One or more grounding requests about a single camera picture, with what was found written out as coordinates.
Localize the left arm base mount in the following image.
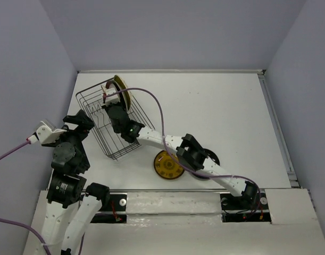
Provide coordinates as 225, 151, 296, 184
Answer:
91, 193, 127, 224

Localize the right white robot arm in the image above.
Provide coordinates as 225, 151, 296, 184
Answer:
102, 103, 260, 208

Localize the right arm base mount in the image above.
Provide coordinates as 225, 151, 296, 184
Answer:
220, 192, 271, 223

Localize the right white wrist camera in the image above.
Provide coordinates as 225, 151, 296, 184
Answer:
101, 85, 120, 106

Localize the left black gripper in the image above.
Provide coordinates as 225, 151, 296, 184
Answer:
43, 108, 95, 168

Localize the yellow patterned round plate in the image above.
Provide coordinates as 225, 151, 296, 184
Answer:
153, 150, 185, 180

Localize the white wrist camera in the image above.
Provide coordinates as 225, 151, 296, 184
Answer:
26, 120, 67, 146
101, 85, 120, 106

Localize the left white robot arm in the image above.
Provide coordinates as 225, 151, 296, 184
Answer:
34, 110, 110, 254

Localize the black round plate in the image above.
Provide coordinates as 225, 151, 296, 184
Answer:
191, 148, 220, 181

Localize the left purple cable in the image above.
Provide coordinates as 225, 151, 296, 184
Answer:
0, 139, 55, 255

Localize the woven bamboo pattern plate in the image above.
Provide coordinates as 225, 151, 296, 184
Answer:
113, 75, 131, 112

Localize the dark wire dish rack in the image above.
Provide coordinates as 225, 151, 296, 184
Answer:
76, 77, 155, 160

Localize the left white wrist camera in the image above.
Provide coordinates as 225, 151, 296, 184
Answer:
26, 120, 67, 146

